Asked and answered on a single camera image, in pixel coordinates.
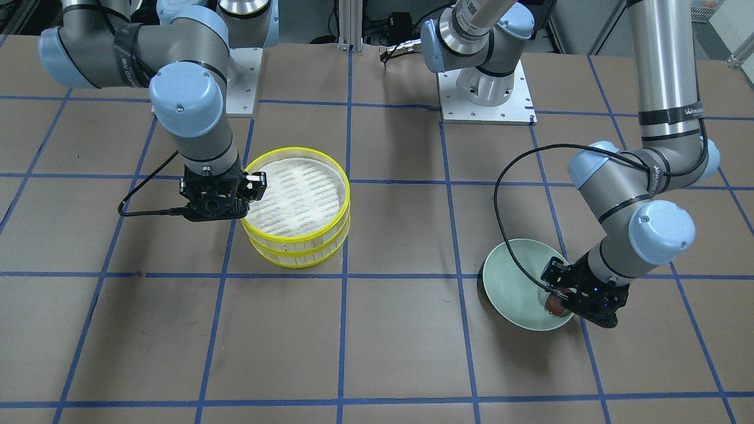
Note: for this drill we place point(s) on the aluminium frame post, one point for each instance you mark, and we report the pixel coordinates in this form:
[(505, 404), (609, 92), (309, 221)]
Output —
[(349, 22)]

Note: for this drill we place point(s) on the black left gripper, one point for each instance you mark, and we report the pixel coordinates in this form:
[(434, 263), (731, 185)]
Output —
[(555, 272)]

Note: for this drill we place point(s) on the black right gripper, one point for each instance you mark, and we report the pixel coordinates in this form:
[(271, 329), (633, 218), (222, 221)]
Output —
[(254, 184)]

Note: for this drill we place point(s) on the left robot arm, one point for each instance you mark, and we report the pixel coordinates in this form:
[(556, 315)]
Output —
[(475, 47)]

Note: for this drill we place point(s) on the yellow steamer basket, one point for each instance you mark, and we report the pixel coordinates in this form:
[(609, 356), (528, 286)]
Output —
[(299, 253), (307, 197)]

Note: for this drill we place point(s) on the light green plate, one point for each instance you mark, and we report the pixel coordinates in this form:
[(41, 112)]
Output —
[(512, 294)]

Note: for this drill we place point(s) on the brown bun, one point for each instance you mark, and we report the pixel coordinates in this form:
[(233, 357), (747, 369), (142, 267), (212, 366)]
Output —
[(554, 307)]

